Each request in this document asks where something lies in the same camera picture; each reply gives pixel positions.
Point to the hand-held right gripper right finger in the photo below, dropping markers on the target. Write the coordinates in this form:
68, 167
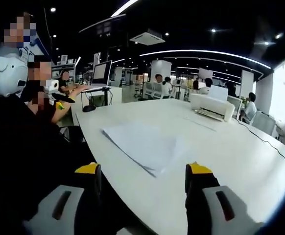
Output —
203, 203

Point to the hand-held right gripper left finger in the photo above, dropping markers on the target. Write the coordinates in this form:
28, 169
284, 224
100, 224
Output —
59, 208

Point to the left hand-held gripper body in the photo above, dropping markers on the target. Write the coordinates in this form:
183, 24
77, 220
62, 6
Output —
55, 85

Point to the grey metal shelf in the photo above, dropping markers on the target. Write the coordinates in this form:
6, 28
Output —
64, 71

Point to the black computer mouse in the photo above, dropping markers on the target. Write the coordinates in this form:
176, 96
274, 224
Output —
89, 109

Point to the black laptop stand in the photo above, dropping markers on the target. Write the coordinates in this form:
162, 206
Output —
107, 98

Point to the computer monitor on desk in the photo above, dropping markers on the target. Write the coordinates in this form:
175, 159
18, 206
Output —
101, 72

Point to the white chest-worn device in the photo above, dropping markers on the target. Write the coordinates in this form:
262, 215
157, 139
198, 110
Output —
5, 76

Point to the white table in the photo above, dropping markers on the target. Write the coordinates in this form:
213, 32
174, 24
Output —
230, 159

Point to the person's dark clothed torso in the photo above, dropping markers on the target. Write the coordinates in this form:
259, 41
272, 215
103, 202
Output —
22, 147

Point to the white office chair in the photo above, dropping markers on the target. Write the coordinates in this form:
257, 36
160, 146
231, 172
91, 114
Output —
153, 90
263, 122
235, 106

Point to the white printer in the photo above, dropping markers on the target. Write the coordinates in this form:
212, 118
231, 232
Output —
213, 106

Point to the ceiling air conditioner unit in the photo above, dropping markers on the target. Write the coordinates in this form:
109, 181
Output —
146, 37

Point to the curved ceiling light strip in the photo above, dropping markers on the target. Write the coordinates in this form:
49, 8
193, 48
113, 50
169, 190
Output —
206, 52
124, 8

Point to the white display board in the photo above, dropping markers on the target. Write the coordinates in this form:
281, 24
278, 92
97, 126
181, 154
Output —
205, 76

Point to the blue white wall poster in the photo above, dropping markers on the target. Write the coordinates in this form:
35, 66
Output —
40, 47

